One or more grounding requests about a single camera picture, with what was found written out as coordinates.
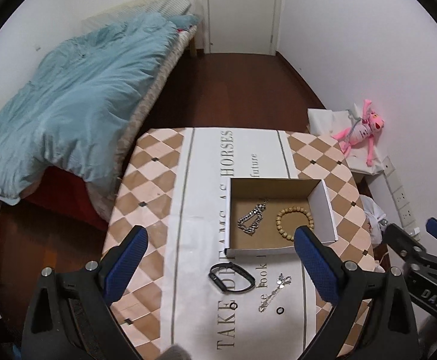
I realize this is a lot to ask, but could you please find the wooden bead bracelet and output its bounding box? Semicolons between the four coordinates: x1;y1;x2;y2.
275;205;315;239

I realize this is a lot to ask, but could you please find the silver chain necklace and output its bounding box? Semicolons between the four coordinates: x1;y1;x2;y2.
236;201;269;237

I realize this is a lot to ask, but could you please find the black fitness band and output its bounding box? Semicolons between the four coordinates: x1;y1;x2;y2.
208;262;256;293

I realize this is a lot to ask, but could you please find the white power strip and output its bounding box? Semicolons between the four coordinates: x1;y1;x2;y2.
382;156;420;240

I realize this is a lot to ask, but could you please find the white plastic bag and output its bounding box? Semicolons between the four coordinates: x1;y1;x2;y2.
360;194;389;247

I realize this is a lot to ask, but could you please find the bed mattress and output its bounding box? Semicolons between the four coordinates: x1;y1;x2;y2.
86;0;199;222

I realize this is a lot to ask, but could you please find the checkered tablecloth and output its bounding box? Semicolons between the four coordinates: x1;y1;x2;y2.
104;127;375;359

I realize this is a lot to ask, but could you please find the white cardboard box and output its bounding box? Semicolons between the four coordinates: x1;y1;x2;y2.
224;178;338;258

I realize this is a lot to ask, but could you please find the pink panther plush toy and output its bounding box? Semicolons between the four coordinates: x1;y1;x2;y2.
333;99;384;167

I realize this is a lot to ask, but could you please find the teal duvet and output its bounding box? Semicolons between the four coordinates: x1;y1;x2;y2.
0;12;199;205

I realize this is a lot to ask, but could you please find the striped pillow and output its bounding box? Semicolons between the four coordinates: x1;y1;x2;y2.
135;0;192;17

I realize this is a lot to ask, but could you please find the white door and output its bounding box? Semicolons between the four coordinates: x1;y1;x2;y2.
202;0;282;55

